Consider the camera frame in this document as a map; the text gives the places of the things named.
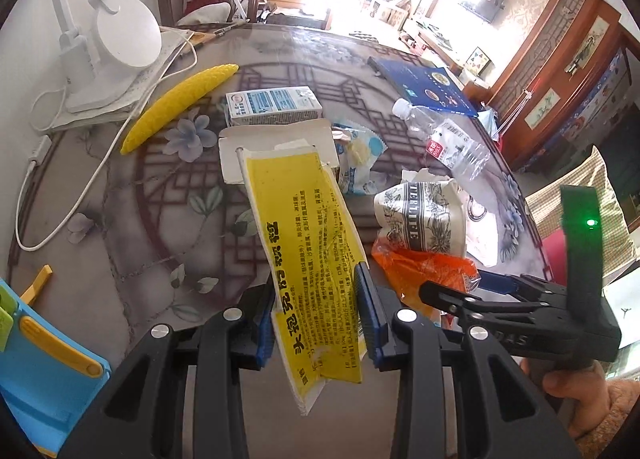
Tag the blue book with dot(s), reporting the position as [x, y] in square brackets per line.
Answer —
[424, 86]

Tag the person's right hand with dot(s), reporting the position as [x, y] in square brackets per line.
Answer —
[590, 391]

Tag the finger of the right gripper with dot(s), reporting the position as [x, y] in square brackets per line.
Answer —
[450, 303]
[498, 283]

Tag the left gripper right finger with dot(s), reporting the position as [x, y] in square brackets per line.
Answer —
[499, 412]

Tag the yellow cardboard box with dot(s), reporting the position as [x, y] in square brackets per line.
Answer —
[311, 245]

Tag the crushed floral paper cup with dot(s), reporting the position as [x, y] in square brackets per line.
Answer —
[423, 216]

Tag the blue white milk carton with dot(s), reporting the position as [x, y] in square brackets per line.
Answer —
[272, 106]

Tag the white desk lamp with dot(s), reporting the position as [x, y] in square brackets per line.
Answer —
[101, 63]

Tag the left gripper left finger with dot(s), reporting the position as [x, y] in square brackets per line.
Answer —
[139, 411]

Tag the checkered cloth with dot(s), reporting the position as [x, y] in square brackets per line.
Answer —
[596, 209]

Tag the blue plastic bag on floor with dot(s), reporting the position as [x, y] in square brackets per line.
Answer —
[488, 118]

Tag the blue yellow plastic holder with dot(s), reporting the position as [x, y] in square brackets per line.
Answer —
[47, 379]

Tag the orange snack wrapper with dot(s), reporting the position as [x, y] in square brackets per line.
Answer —
[407, 270]

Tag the yellow corn-shaped object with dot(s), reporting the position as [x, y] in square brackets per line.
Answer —
[174, 102]

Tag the blue white snack wrapper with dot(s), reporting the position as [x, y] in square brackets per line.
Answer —
[358, 148]

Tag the clear plastic water bottle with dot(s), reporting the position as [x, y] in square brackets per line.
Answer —
[443, 139]

